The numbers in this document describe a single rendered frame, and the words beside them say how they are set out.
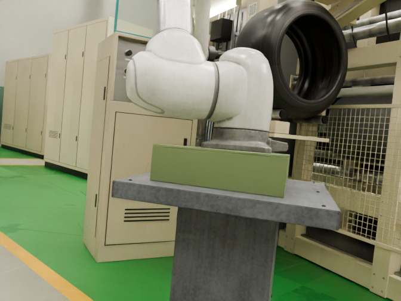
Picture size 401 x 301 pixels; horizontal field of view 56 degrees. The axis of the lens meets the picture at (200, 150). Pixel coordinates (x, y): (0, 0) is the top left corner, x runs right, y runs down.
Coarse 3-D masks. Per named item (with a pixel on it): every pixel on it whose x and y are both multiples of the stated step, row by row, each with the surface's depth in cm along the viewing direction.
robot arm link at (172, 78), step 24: (168, 0) 101; (168, 24) 99; (192, 24) 103; (168, 48) 92; (192, 48) 95; (144, 72) 89; (168, 72) 90; (192, 72) 92; (216, 72) 94; (144, 96) 91; (168, 96) 91; (192, 96) 92; (216, 96) 94
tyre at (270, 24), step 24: (288, 0) 185; (264, 24) 177; (288, 24) 177; (312, 24) 209; (336, 24) 192; (264, 48) 175; (312, 48) 219; (336, 48) 206; (312, 72) 222; (336, 72) 208; (288, 96) 181; (312, 96) 217; (336, 96) 197
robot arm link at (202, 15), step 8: (200, 0) 139; (208, 0) 140; (200, 8) 140; (208, 8) 141; (200, 16) 141; (208, 16) 142; (200, 24) 142; (208, 24) 144; (200, 32) 143; (208, 32) 145; (200, 40) 144; (208, 40) 147
